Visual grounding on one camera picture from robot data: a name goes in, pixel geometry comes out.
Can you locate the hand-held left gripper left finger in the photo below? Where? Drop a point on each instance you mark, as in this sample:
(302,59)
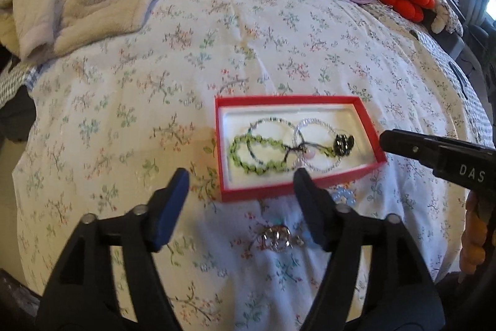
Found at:
(170,214)

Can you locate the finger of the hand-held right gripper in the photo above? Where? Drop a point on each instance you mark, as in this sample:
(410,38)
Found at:
(407,148)

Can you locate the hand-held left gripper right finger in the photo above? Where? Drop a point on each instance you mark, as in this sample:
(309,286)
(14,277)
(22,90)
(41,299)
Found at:
(310,207)

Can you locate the red jewelry box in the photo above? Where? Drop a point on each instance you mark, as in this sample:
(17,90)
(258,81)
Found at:
(271,195)

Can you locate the black bead jewelry piece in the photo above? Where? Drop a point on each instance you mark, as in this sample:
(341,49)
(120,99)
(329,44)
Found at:
(344,145)

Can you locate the person's right hand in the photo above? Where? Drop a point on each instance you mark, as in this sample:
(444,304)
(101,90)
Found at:
(474,245)

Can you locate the white floral bedspread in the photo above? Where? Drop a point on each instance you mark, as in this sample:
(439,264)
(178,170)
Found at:
(155,102)

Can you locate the dark cloth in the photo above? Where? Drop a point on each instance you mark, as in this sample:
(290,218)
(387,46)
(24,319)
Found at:
(13,115)

